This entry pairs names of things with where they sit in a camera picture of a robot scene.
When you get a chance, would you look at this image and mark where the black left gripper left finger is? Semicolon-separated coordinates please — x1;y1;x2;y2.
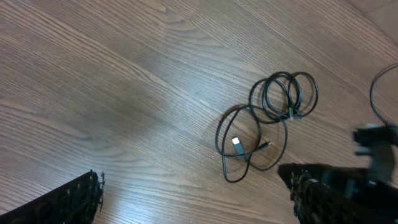
1;170;105;224

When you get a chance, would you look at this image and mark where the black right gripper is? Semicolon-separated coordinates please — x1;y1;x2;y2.
353;124;397;184

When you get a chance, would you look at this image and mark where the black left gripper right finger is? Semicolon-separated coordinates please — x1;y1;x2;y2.
278;163;397;224

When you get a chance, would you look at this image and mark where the black USB-A cable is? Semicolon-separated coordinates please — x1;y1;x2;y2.
215;105;289;184

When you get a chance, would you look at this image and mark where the black thin cable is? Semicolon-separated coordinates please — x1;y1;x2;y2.
248;71;319;124

